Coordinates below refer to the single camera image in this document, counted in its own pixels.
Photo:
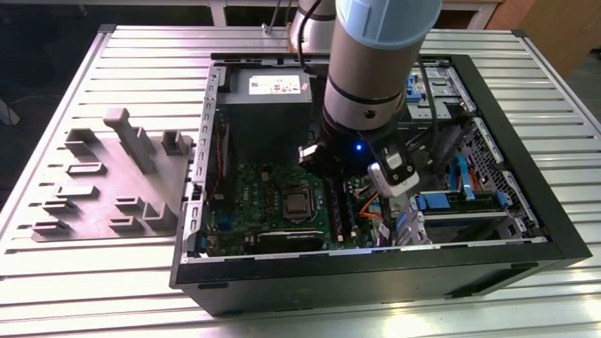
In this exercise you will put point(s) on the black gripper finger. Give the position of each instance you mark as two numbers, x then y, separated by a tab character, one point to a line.
307	155

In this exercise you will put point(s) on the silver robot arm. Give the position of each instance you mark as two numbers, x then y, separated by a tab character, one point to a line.
371	70

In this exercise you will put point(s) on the grey power supply unit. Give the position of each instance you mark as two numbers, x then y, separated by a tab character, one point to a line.
263	123

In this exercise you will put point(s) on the silver CPU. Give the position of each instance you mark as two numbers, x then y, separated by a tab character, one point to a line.
296	203

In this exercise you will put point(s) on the green motherboard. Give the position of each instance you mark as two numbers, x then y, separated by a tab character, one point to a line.
254	183

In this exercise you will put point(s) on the blue plastic drive latch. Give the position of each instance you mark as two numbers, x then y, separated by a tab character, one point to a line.
412	95

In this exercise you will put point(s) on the hard disk in blue carrier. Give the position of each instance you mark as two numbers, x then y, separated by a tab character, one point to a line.
435	203

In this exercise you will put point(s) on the black graphics card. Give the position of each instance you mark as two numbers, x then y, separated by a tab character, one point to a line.
291	241

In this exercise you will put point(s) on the metal optical drive cage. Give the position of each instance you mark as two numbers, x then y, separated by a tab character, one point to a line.
451	84

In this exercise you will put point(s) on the metal disk bay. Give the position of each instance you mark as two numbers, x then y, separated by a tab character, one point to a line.
470	216

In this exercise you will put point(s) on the black open PC case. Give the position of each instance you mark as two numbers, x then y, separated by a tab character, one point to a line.
328	281

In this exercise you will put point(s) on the grey parts rack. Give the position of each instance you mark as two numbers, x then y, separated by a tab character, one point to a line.
122	165

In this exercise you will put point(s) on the wooden cabinet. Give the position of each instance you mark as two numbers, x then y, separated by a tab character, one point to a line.
553	28

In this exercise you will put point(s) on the white chair base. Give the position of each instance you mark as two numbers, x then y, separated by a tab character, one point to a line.
10	114

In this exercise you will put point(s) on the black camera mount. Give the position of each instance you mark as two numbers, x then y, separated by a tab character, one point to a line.
399	148

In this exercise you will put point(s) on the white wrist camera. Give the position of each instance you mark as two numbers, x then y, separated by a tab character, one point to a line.
399	183

